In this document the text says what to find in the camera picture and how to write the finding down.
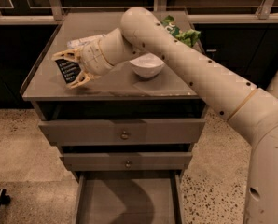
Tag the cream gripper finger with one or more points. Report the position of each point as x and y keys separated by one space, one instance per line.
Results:
x=81 y=79
x=71 y=55

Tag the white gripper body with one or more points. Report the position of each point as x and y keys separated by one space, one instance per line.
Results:
x=91 y=58

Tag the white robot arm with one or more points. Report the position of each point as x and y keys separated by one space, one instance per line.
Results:
x=249 y=110

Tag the grey top drawer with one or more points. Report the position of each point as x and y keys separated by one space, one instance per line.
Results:
x=121 y=132

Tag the grey drawer cabinet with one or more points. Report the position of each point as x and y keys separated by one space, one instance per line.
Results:
x=120 y=94

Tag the grey middle drawer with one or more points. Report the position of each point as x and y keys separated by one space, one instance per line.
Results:
x=126 y=161

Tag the white plastic drink bottle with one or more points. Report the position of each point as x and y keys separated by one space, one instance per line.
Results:
x=82 y=41

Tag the white ceramic bowl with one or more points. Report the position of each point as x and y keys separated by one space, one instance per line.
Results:
x=147 y=66

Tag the green snack bag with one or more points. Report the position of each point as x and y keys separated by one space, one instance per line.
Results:
x=189 y=37

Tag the metal railing frame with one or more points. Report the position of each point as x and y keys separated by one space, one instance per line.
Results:
x=198 y=11

